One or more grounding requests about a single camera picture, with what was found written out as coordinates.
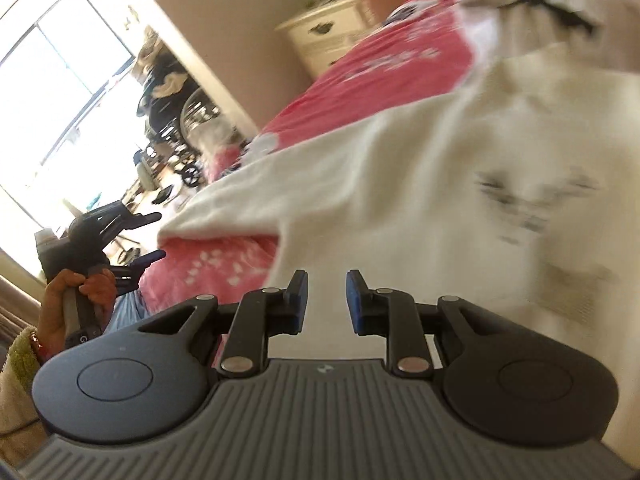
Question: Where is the person's left forearm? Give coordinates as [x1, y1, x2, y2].
[0, 327, 48, 436]

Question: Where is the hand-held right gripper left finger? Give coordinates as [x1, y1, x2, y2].
[132, 269, 309, 377]

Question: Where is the person's left hand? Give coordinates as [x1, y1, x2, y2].
[39, 269, 118, 358]

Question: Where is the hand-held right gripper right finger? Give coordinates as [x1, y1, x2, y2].
[346, 268, 521, 378]

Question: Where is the cream printed sweatshirt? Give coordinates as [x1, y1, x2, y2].
[157, 40, 640, 376]

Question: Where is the cream nightstand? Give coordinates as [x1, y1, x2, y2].
[275, 0, 411, 80]

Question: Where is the black wheelchair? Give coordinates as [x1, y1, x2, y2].
[136, 55, 236, 188]

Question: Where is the beige curtain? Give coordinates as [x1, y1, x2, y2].
[0, 247, 43, 333]

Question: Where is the bright window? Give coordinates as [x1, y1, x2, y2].
[0, 0, 143, 241]

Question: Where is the red floral blanket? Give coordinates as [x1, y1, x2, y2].
[140, 0, 481, 306]

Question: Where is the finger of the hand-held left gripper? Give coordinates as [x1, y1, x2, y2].
[119, 211, 164, 234]
[112, 249, 167, 291]

